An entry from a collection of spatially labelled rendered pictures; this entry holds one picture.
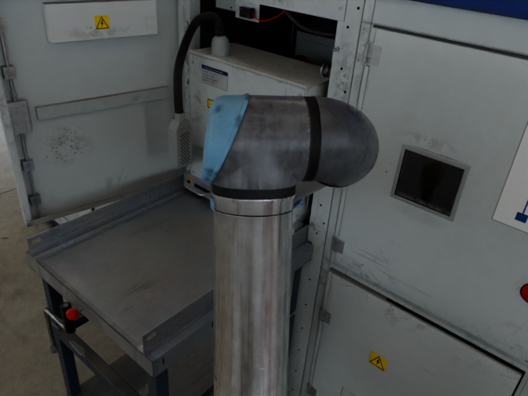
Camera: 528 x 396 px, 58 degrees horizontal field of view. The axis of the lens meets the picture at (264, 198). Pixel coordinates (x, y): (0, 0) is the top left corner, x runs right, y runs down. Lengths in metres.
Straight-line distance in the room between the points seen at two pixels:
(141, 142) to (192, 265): 0.56
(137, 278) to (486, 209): 0.97
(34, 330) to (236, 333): 2.02
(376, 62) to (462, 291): 0.65
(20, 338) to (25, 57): 1.45
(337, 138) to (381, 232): 0.84
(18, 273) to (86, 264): 1.46
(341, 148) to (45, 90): 1.19
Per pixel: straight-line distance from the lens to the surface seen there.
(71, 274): 1.53
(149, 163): 1.90
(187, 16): 1.75
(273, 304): 0.66
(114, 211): 1.73
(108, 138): 1.78
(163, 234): 1.65
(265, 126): 0.60
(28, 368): 2.48
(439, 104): 1.24
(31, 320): 2.68
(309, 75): 1.50
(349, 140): 0.63
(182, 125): 1.66
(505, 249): 1.31
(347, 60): 1.35
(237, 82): 1.54
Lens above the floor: 1.80
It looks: 31 degrees down
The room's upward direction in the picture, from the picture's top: 5 degrees clockwise
